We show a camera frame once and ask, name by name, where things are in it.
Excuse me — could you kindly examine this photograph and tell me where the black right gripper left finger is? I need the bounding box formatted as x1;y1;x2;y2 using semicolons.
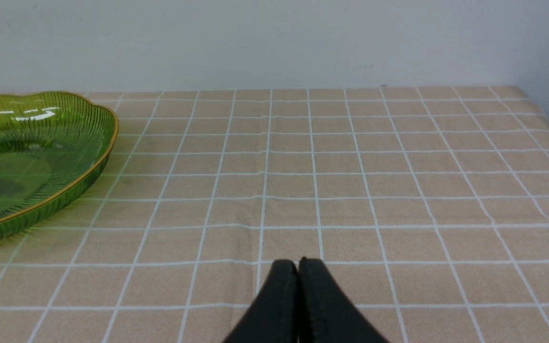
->
224;259;299;343

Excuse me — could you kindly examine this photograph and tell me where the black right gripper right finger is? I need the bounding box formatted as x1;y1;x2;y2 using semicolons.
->
298;258;388;343

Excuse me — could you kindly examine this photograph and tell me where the beige checked tablecloth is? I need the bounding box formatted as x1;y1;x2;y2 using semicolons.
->
0;87;549;343

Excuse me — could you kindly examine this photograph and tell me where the green ribbed glass plate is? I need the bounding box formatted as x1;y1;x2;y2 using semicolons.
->
0;91;120;241

